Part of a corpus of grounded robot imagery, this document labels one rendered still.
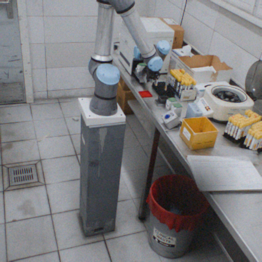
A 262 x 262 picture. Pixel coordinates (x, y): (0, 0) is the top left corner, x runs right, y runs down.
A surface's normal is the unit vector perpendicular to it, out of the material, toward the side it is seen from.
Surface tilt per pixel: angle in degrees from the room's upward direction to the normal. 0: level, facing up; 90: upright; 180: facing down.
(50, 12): 90
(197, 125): 90
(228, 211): 0
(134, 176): 0
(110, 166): 90
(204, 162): 0
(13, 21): 90
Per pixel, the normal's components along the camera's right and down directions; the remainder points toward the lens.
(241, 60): -0.94, 0.11
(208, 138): 0.31, 0.57
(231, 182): 0.10, -0.82
